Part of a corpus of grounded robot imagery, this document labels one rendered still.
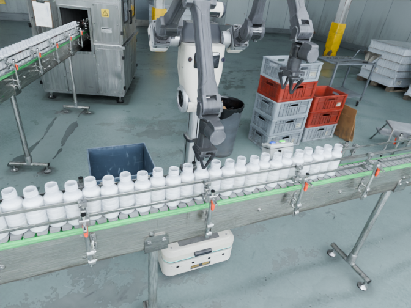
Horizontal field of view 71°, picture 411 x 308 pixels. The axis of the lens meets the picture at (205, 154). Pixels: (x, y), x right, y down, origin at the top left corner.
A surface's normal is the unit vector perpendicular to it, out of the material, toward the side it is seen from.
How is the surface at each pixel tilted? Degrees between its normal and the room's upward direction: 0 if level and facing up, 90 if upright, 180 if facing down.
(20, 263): 90
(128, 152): 90
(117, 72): 93
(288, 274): 0
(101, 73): 90
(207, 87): 63
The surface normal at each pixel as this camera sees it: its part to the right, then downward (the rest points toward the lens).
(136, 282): 0.10, -0.86
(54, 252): 0.38, 0.50
